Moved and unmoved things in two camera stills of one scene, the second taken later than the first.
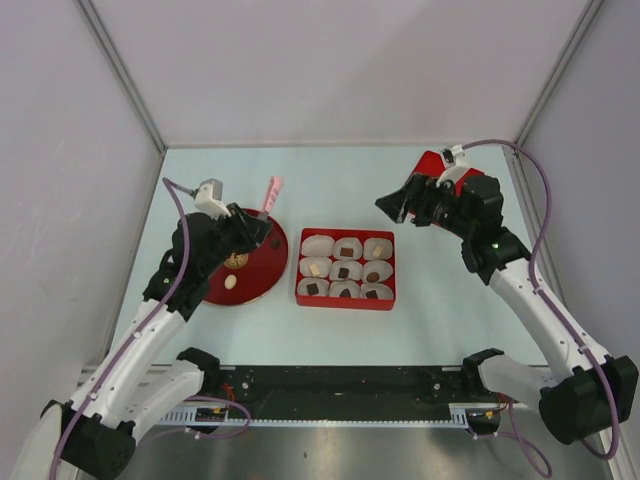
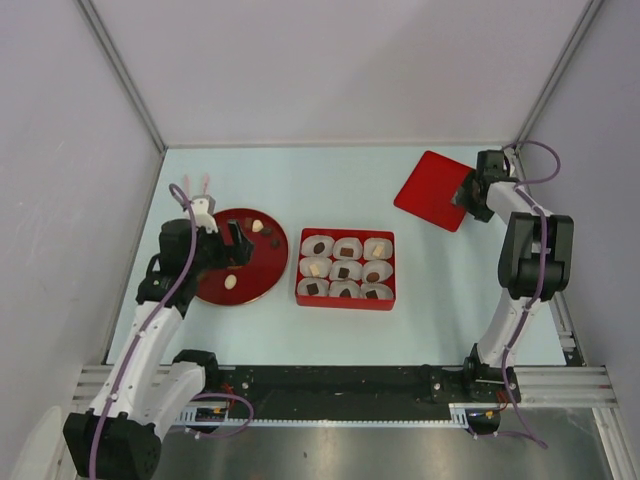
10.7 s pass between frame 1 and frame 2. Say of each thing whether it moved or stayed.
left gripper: moved
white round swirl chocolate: stayed
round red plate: stayed
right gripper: moved
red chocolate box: stayed
